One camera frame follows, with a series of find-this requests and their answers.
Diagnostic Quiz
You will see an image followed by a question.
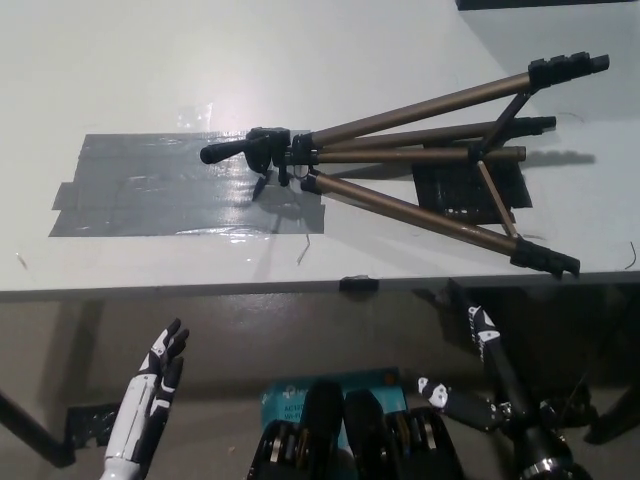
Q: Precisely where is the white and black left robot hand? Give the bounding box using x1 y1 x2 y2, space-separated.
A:
103 317 191 465

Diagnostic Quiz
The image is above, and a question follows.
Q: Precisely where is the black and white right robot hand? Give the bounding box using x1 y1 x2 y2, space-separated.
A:
417 303 570 470

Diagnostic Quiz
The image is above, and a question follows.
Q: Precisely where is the grey duct tape patch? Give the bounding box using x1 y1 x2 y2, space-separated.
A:
48 129 326 239

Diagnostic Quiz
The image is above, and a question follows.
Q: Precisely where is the black floor stand base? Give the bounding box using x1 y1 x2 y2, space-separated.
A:
539 392 601 439

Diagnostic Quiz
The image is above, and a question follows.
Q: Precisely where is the teal printed box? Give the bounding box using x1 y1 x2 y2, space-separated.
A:
258 367 407 451

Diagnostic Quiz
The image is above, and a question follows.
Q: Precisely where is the small black table clip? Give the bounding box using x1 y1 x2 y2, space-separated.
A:
338 273 379 293

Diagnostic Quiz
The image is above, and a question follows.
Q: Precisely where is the bronze and black camera tripod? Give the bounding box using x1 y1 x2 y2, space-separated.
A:
199 51 612 279

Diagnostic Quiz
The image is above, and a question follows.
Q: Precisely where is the black table leg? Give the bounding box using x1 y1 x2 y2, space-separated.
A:
583 370 640 446
0 387 77 467

